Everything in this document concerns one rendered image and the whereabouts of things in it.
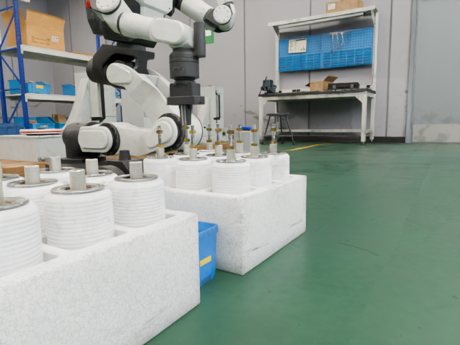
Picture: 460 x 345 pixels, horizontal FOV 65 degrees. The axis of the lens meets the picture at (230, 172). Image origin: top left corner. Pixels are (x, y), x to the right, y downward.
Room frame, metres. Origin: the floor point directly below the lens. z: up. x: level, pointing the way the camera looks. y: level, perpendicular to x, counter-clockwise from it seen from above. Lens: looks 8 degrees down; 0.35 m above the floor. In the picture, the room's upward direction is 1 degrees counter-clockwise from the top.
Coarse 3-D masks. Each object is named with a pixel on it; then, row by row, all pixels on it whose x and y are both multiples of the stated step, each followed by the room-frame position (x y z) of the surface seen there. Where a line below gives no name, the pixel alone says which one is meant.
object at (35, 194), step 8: (56, 184) 0.59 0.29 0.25; (8, 192) 0.55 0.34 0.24; (16, 192) 0.55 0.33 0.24; (24, 192) 0.55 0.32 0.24; (32, 192) 0.56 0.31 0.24; (40, 192) 0.56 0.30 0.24; (32, 200) 0.55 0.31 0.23; (40, 200) 0.56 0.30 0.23; (40, 208) 0.56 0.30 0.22; (40, 216) 0.56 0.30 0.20; (40, 224) 0.56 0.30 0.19
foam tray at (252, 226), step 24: (168, 192) 0.90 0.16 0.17; (192, 192) 0.87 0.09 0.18; (264, 192) 0.88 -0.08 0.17; (288, 192) 1.00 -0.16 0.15; (216, 216) 0.82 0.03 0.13; (240, 216) 0.79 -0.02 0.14; (264, 216) 0.87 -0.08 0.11; (288, 216) 1.00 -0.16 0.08; (216, 240) 0.82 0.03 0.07; (240, 240) 0.79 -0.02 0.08; (264, 240) 0.87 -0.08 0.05; (288, 240) 1.00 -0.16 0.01; (216, 264) 0.82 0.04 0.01; (240, 264) 0.79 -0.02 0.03
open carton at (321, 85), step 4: (328, 76) 5.42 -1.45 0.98; (332, 76) 5.49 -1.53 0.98; (324, 80) 5.48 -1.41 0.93; (328, 80) 5.53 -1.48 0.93; (332, 80) 5.60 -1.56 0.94; (308, 84) 5.68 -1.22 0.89; (312, 84) 5.59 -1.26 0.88; (316, 84) 5.54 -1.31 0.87; (320, 84) 5.49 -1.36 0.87; (324, 84) 5.50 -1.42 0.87; (312, 88) 5.59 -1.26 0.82; (316, 88) 5.53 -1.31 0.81; (320, 88) 5.49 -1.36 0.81; (324, 88) 5.50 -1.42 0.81
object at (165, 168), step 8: (144, 160) 1.00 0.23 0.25; (152, 160) 0.98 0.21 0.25; (160, 160) 0.98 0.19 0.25; (168, 160) 0.98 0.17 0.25; (176, 160) 1.01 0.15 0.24; (144, 168) 0.99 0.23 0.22; (152, 168) 0.97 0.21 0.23; (160, 168) 0.97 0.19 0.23; (168, 168) 0.98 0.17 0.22; (160, 176) 0.97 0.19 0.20; (168, 176) 0.98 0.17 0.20; (168, 184) 0.98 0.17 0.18
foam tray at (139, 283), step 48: (144, 240) 0.54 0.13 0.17; (192, 240) 0.65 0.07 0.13; (0, 288) 0.36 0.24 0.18; (48, 288) 0.41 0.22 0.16; (96, 288) 0.46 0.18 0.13; (144, 288) 0.54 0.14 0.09; (192, 288) 0.64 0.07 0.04; (0, 336) 0.36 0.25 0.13; (48, 336) 0.40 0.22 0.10; (96, 336) 0.46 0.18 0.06; (144, 336) 0.53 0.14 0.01
